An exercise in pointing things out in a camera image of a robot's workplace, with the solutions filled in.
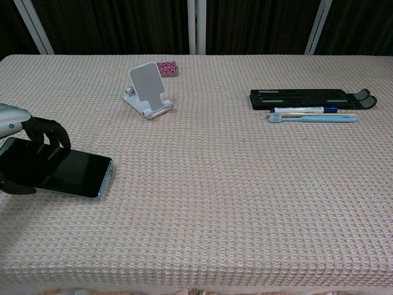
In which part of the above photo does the white folding phone stand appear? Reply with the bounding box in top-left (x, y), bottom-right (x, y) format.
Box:
top-left (123, 61), bottom-right (174, 120)

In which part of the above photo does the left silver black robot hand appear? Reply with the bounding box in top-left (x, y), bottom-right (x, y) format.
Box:
top-left (0, 103), bottom-right (71, 196)

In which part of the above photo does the black folded laptop stand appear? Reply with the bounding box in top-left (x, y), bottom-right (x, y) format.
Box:
top-left (249, 88), bottom-right (378, 111)

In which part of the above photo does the white marker with blue cap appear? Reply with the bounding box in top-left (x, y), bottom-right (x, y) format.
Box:
top-left (270, 105), bottom-right (339, 114)

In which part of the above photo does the light blue toothbrush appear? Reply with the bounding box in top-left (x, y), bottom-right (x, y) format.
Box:
top-left (268, 112), bottom-right (359, 124)

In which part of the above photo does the pink patterned small box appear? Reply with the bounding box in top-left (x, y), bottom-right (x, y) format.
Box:
top-left (156, 60), bottom-right (180, 78)

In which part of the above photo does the white frame post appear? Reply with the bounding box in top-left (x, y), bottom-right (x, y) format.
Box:
top-left (187, 0), bottom-right (207, 55)
top-left (13, 0), bottom-right (55, 55)
top-left (304, 0), bottom-right (333, 55)

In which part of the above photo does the beige waffle-weave tablecloth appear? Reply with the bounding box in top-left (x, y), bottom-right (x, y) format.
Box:
top-left (0, 54), bottom-right (393, 295)

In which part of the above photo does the black smartphone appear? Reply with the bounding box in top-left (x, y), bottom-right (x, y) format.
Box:
top-left (0, 136), bottom-right (114, 200)

